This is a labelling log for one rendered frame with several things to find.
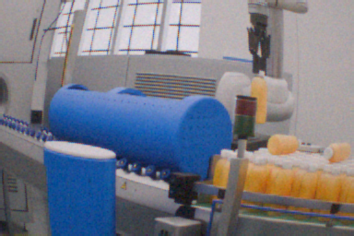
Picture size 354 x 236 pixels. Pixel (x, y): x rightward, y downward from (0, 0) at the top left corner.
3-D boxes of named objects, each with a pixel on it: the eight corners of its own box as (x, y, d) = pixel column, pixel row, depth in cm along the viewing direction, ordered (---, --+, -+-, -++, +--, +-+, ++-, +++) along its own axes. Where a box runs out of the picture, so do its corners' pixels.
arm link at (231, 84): (212, 117, 299) (216, 68, 296) (250, 121, 299) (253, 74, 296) (213, 123, 283) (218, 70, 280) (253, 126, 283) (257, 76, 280)
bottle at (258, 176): (253, 213, 187) (264, 163, 186) (237, 211, 191) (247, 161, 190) (264, 210, 192) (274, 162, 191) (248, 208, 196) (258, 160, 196)
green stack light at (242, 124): (241, 133, 173) (243, 114, 173) (258, 135, 169) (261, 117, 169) (227, 133, 169) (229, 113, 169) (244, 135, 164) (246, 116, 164)
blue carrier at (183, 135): (88, 142, 300) (89, 82, 297) (230, 174, 238) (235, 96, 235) (48, 145, 280) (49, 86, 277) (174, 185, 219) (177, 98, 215)
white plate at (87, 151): (112, 148, 220) (112, 151, 220) (46, 138, 216) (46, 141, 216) (118, 159, 193) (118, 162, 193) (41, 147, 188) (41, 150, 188)
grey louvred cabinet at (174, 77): (76, 208, 565) (85, 57, 557) (262, 256, 431) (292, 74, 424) (41, 207, 523) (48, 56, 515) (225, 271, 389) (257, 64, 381)
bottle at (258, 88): (261, 123, 216) (263, 75, 216) (244, 122, 219) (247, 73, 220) (267, 123, 222) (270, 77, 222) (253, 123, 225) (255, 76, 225)
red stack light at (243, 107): (243, 113, 173) (244, 99, 173) (261, 116, 169) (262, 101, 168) (229, 112, 169) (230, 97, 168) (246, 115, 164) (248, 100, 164)
